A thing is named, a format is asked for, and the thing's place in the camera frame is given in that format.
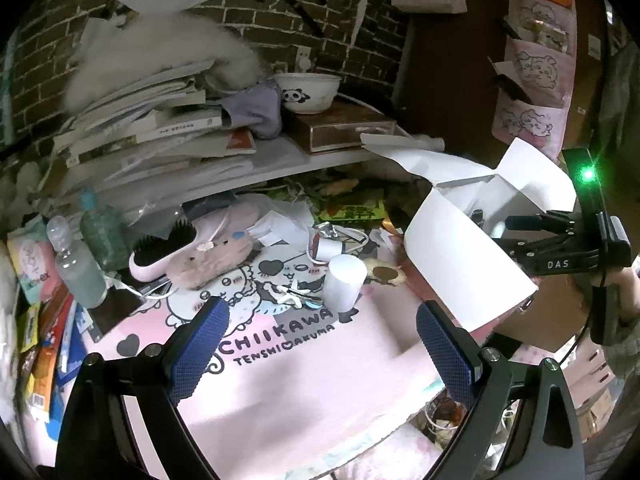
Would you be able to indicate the pink hanging wall organizer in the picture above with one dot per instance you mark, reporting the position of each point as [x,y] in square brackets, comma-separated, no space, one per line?
[536,77]

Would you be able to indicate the blue booklet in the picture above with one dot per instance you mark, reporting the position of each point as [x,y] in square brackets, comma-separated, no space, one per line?
[73,352]

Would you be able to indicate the purple cloth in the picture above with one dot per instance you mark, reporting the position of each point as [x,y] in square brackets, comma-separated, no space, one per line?
[257,108]

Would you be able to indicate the brown wooden drawer box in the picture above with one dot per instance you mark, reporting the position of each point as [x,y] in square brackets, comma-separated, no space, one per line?
[338,127]

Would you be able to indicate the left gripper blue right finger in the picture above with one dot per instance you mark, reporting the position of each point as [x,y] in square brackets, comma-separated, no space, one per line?
[452,350]

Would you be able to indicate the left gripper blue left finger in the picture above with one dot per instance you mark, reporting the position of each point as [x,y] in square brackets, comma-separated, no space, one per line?
[187,352]

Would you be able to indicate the pink desk mat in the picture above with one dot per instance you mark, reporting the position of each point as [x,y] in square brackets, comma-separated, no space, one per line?
[292,393]

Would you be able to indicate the white shelf board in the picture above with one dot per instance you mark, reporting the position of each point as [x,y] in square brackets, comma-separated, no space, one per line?
[274,159]

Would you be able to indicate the green bottle blue cap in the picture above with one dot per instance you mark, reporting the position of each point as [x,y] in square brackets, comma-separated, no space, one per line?
[103,233]

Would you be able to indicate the white cylinder cup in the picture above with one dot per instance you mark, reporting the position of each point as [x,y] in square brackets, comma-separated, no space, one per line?
[344,278]

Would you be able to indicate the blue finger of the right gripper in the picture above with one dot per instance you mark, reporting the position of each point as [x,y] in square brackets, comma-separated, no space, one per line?
[551,221]

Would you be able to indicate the clear bottle with liquid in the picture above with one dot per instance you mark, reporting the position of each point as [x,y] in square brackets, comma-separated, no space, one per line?
[76,265]

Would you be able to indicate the stack of books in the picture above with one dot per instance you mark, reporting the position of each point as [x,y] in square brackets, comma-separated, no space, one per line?
[153,117]

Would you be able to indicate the panda ceramic bowl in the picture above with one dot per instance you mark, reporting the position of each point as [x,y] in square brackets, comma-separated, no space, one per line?
[307,93]

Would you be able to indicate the pink hair brush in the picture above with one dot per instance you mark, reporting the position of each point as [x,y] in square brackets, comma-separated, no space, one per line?
[151,255]

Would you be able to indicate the white cardboard box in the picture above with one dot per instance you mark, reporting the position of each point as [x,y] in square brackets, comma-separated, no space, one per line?
[448,239]

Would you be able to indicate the person right hand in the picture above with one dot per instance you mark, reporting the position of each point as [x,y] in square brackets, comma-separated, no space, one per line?
[627,281]

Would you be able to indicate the pink Kotex pack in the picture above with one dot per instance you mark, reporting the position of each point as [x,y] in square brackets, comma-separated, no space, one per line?
[33,259]

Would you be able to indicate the white fluffy fur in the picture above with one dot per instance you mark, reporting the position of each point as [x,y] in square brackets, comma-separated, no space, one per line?
[153,43]

